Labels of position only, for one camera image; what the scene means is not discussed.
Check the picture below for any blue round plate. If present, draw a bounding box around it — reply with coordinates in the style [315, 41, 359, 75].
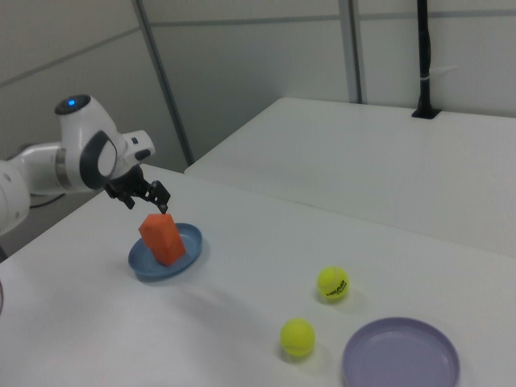
[127, 222, 204, 282]

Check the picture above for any black upright pole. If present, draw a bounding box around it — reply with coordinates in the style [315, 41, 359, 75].
[410, 0, 441, 121]

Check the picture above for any white cable tie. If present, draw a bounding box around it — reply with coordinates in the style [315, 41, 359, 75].
[418, 64, 460, 84]

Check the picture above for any lilac round plate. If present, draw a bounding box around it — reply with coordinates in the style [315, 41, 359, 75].
[341, 317, 461, 387]

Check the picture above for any orange foam cube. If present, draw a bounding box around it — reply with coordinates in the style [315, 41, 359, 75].
[138, 213, 181, 250]
[151, 231, 187, 267]

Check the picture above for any yellow tennis ball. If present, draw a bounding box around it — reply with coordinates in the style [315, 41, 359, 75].
[316, 265, 351, 305]
[280, 318, 316, 357]

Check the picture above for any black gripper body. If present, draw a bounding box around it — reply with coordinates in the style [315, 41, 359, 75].
[105, 164, 152, 199]

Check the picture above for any white adjacent table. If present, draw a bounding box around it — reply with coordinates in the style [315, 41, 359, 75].
[184, 96, 516, 259]

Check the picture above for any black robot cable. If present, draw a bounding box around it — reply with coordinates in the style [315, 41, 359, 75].
[27, 192, 68, 210]

